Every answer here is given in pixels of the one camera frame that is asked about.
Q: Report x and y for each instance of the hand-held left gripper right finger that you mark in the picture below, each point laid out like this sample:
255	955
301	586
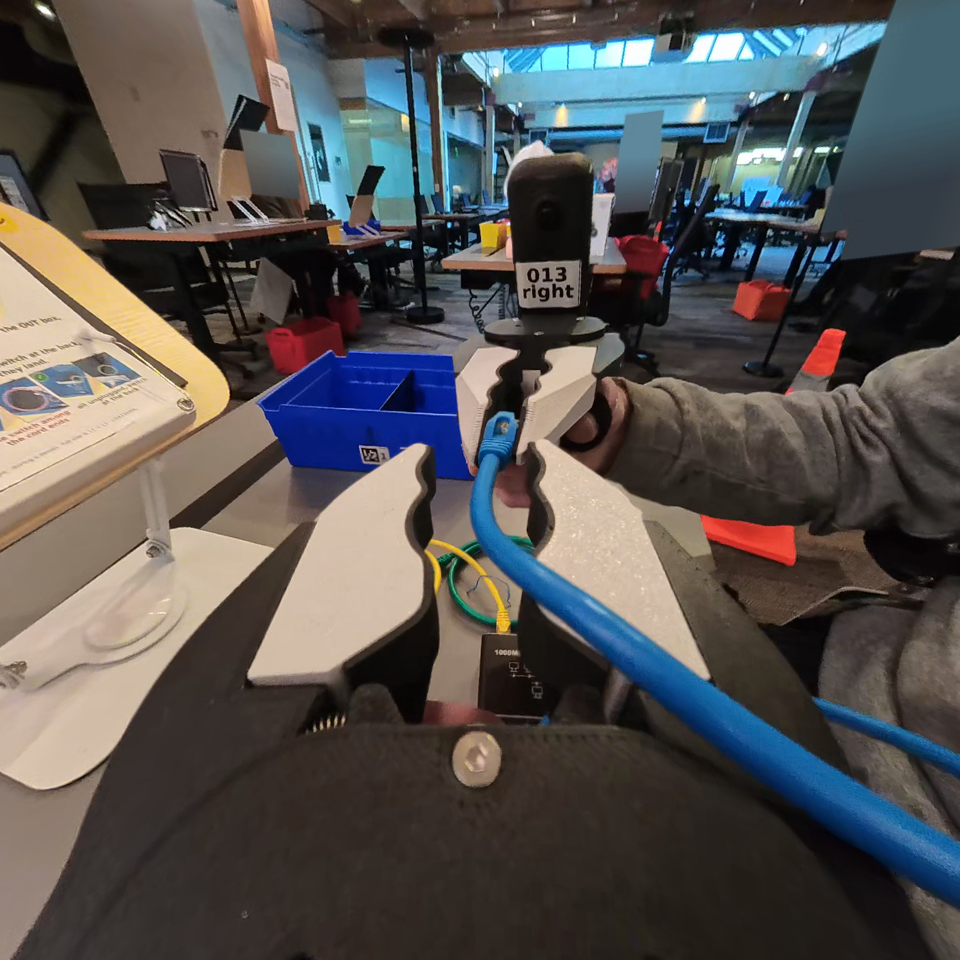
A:
607	540

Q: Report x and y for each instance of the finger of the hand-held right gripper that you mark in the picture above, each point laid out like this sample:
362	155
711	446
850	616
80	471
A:
562	397
476	397

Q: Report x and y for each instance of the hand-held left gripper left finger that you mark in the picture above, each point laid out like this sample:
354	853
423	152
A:
345	585

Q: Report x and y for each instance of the blue plastic bin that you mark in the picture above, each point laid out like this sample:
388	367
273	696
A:
322	427

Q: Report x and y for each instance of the black ethernet splitter box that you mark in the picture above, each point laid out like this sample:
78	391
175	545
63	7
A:
510	675

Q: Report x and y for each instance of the person's right forearm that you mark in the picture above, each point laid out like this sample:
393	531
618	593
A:
787	442

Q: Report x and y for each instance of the person's right hand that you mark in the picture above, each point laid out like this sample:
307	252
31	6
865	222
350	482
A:
621	442

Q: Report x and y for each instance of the wooden office desk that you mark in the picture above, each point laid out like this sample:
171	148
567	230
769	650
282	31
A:
480	259
210	231

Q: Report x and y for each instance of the black pole stand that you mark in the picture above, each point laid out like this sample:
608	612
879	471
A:
424	315

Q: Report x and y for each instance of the red plastic bin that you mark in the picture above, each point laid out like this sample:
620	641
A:
346	315
304	346

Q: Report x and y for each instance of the orange plastic bin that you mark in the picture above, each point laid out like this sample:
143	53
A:
761	301

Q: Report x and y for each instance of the dark framed poster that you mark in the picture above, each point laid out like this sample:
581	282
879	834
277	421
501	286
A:
319	154

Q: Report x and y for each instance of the orange traffic cone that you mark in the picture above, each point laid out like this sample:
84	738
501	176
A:
821	360

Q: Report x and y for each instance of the white paper notice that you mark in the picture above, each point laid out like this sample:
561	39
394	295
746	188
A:
282	94

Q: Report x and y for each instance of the person's grey sweatshirt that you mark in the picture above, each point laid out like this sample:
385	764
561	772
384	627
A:
900	660

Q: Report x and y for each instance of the black computer monitor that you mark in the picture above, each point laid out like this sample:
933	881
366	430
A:
187	180

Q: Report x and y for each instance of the black office chair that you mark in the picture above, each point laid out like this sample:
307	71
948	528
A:
120	217

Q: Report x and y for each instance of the black stanchion post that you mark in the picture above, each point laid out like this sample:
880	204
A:
763	369

